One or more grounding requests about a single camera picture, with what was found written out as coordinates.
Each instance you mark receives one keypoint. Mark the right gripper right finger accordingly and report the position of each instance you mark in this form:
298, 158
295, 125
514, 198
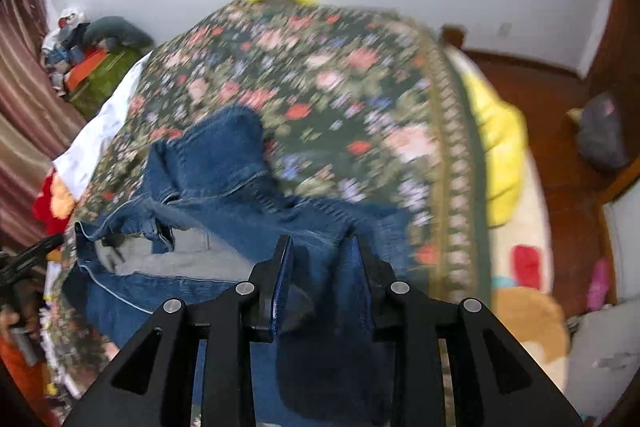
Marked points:
494, 381

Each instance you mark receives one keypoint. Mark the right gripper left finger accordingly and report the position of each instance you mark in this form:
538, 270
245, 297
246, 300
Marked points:
151, 380

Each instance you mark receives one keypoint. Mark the cartoon print beige blanket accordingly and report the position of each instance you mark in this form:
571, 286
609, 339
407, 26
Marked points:
519, 230

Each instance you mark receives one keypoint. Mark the floral bedspread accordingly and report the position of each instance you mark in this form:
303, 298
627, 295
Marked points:
263, 120

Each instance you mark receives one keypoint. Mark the yellow blanket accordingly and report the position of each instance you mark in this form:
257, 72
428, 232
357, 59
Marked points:
367, 106

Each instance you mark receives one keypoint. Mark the striped red curtain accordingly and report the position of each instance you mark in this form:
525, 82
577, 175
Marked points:
36, 125

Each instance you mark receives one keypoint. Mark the orange box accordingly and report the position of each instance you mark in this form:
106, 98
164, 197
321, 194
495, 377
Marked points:
84, 69

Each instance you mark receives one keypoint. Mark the operator left hand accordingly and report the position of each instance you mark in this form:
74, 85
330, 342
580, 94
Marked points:
9, 318

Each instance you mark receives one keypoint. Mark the green cloth covered stand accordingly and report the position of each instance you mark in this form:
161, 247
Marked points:
101, 84

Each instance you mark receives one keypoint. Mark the blue denim jacket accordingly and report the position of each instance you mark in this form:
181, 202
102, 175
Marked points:
207, 211

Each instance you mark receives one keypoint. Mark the white shirt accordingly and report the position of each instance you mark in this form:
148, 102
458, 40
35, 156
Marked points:
75, 167

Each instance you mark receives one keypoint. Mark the grey backpack on floor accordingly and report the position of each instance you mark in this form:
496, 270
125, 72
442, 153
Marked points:
600, 133

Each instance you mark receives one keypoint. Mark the grey neck pillow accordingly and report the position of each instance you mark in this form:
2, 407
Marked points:
110, 32

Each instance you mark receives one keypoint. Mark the red plush toy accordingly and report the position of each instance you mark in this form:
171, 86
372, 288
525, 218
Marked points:
54, 204

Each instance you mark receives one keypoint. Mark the pink plush toy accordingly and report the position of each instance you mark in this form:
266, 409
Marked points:
599, 285

